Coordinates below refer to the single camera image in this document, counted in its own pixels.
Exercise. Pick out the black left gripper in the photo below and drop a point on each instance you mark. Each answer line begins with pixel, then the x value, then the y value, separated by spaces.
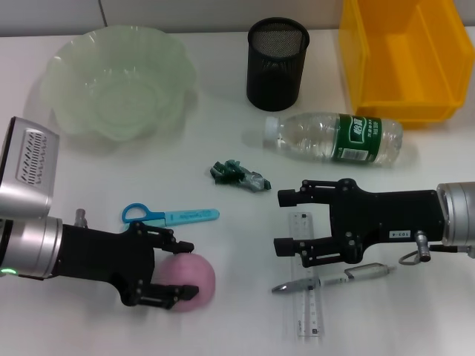
pixel 104 256

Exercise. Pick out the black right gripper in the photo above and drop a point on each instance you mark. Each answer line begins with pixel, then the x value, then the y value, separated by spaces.
pixel 389 215

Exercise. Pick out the pink peach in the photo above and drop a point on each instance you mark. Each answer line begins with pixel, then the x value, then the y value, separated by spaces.
pixel 196 272

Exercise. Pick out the green plastic wrapper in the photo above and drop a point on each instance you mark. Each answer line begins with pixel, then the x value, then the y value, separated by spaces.
pixel 230 174

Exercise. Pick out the clear bottle green label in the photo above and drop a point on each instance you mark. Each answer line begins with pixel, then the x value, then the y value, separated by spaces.
pixel 315 137

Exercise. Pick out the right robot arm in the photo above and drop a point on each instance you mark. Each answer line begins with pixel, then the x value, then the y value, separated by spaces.
pixel 460 215

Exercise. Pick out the blue scissors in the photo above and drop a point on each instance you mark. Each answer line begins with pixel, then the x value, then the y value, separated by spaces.
pixel 185 216

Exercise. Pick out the silver white pen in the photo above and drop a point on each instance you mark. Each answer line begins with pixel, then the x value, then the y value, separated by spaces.
pixel 334 280

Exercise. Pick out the transparent ruler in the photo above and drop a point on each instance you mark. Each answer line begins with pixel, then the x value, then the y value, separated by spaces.
pixel 308 311

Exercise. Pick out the green glass fruit plate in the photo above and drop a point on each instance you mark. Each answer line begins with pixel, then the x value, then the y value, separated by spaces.
pixel 122 96

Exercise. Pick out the black mesh cup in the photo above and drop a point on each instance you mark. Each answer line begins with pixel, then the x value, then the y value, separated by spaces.
pixel 276 81

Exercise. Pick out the yellow plastic bin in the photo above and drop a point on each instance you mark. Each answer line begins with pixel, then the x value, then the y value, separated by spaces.
pixel 408 55

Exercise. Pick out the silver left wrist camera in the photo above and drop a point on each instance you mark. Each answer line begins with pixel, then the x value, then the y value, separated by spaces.
pixel 29 167

